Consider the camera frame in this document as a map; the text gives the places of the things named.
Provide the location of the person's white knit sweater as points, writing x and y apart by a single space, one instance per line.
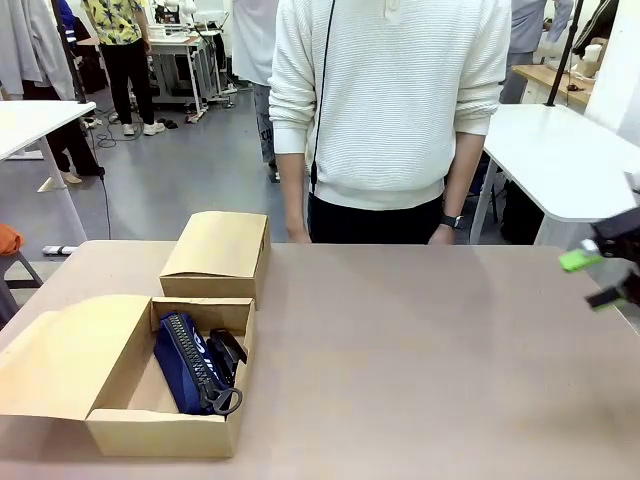
390 90

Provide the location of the white side table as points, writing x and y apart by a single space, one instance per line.
35 122

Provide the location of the white cup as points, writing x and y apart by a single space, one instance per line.
593 53

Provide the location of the grey stool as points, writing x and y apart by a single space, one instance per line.
17 280

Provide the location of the wood-topped workbench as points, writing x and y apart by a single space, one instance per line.
175 60

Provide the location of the orange cloth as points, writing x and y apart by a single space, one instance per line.
9 239

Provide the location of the light wooden desk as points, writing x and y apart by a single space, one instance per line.
550 80

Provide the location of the black stand pole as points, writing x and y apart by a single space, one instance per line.
565 55

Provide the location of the large cardboard box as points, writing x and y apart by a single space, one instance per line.
65 360

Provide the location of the hanging black jacket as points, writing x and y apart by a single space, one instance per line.
595 25

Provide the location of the navy blue pencil case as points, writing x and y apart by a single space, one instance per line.
185 365

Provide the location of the person's black trousers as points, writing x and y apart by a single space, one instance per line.
375 222

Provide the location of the person in grey coat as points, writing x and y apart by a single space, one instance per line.
35 60

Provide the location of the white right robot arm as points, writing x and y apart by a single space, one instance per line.
617 75

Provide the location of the person in blue-grey clothes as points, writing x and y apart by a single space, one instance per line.
532 25

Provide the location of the person's left forearm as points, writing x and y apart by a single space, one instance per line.
462 175

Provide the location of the slim black stapler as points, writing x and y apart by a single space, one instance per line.
225 350

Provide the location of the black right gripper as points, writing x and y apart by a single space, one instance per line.
622 232

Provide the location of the small cardboard box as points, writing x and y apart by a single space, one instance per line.
220 250

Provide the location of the person's right hand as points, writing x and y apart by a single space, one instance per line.
299 234

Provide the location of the person's left hand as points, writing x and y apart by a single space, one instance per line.
442 235

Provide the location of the person's right forearm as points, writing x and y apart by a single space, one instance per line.
292 185

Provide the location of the person in patterned trousers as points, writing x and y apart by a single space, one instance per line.
255 75

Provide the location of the white power strip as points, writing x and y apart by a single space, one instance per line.
59 249

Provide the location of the black wrist watch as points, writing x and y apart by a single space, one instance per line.
451 220

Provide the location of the person in yellow floral shirt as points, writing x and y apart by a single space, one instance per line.
125 60

